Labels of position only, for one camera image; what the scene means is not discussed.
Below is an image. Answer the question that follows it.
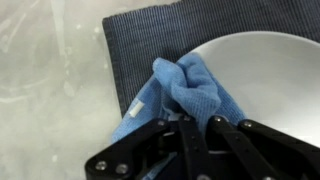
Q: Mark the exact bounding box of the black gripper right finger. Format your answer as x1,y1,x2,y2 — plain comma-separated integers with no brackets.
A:
206,114,320,180

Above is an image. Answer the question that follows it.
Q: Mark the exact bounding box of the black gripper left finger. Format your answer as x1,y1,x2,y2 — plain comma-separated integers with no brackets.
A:
84,114,214,180

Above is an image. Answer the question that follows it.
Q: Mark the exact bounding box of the blue microfibre cloth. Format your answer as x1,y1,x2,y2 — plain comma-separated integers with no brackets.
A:
110,52,248,180

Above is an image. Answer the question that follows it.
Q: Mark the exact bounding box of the white round plate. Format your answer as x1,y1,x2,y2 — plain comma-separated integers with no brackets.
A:
186,30,320,148

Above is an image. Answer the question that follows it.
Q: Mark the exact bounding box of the dark blue woven placemat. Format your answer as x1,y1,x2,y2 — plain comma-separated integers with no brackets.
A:
101,0,320,118

